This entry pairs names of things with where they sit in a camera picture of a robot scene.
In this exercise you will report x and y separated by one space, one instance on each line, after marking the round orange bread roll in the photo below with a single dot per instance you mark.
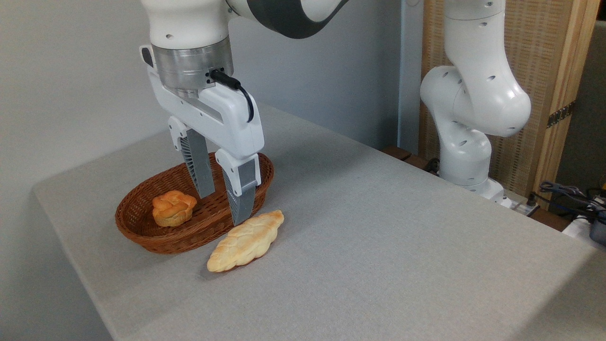
173 208

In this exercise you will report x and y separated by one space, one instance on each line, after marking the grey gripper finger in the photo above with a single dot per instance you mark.
242 189
201 166

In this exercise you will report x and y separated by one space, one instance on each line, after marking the long pale braided bread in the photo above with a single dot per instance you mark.
246 241

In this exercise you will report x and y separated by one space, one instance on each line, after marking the wooden rattan folding screen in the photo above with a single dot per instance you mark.
535 47

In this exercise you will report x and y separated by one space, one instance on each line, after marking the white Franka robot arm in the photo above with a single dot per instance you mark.
473 94

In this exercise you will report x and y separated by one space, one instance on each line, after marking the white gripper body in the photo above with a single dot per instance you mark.
227 123

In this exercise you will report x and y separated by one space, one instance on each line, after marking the grey box device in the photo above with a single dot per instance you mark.
599 229

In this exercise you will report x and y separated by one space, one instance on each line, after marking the brown wicker basket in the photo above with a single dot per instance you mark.
142 232

